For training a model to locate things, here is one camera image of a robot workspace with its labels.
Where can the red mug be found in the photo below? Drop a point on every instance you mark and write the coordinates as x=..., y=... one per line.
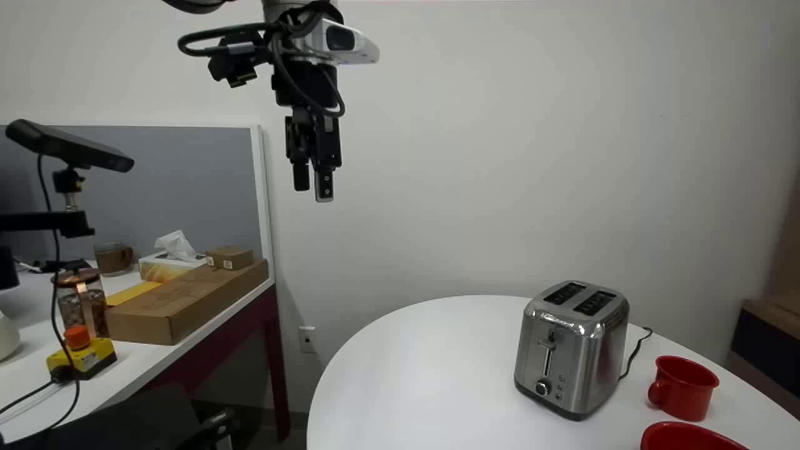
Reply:
x=679, y=392

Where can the tissue box with white tissue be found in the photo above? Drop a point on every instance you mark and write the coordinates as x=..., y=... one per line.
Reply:
x=171, y=267

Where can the white desk with maroon legs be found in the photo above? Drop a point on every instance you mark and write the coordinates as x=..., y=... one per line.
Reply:
x=134, y=366

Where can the red bowl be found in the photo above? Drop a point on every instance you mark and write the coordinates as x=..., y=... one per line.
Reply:
x=689, y=438

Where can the flat brown cardboard box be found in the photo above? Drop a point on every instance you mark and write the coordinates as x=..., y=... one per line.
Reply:
x=177, y=303

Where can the small brown container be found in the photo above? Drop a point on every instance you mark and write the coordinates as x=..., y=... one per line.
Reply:
x=112, y=258

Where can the white wall outlet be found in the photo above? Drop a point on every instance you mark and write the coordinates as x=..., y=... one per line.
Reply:
x=307, y=342

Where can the small brown cardboard box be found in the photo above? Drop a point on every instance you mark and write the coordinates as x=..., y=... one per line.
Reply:
x=230, y=258

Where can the stainless steel toaster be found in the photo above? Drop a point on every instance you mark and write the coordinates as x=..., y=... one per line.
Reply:
x=565, y=358

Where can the black bar-shaped stereo camera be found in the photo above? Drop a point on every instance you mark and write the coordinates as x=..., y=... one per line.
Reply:
x=65, y=146

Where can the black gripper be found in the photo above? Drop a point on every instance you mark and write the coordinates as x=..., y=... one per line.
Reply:
x=305, y=88

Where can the grey desk partition panel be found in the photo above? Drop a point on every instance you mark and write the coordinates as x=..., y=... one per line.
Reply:
x=182, y=191

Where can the yellow emergency stop button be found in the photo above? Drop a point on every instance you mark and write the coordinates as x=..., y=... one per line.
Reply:
x=84, y=356

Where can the black toaster lever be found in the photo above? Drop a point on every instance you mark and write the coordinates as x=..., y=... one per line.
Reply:
x=551, y=338

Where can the large tan cardboard box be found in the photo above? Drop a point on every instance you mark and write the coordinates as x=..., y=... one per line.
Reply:
x=787, y=252

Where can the dark low cabinet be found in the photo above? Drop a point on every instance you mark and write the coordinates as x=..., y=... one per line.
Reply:
x=765, y=347

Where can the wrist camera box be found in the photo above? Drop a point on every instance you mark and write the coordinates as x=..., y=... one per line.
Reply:
x=346, y=41

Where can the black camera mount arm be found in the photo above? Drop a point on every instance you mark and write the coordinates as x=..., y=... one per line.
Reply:
x=51, y=224

